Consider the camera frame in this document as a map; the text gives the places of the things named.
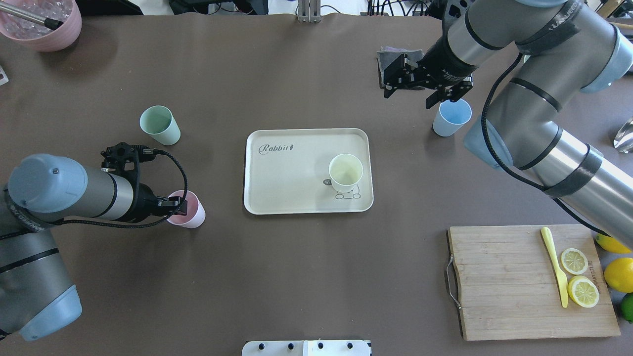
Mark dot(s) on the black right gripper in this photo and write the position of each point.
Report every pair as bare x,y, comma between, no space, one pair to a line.
441,61

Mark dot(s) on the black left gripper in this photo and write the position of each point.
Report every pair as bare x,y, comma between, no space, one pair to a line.
144,200

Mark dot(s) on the light blue cup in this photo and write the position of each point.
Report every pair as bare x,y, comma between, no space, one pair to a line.
451,116

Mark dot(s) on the pink cup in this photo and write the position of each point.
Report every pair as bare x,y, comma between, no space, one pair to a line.
195,216

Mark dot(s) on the cream white cup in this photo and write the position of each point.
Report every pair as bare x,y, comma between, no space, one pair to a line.
345,172

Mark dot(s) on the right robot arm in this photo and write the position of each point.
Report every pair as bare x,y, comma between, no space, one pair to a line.
571,49

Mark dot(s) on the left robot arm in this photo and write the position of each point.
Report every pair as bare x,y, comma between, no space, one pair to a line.
38,296

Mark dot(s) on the cream rabbit tray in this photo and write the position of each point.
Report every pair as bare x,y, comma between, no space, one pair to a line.
287,171

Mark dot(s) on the grey folded cloth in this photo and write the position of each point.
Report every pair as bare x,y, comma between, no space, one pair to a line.
387,55

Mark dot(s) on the mint green cup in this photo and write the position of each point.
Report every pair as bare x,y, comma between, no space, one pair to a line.
158,122

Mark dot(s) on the metal scoop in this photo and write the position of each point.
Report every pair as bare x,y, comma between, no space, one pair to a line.
623,140

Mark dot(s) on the wooden cutting board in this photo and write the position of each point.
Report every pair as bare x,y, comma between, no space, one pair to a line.
506,288

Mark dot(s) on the lemon half slice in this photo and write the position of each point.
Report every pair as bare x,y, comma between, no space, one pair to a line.
583,291
574,261

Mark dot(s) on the pink bowl with ice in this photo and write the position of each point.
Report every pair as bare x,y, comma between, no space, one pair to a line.
40,38

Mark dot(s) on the yellow plastic knife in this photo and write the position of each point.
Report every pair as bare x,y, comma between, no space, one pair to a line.
560,276

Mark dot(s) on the metal tube in bowl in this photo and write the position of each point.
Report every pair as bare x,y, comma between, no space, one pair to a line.
19,12

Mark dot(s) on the green lime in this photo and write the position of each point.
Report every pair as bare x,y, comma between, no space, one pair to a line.
626,307

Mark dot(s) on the aluminium frame post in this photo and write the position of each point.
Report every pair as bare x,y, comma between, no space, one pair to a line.
309,11

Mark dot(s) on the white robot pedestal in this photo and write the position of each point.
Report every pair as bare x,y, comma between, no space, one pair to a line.
308,348

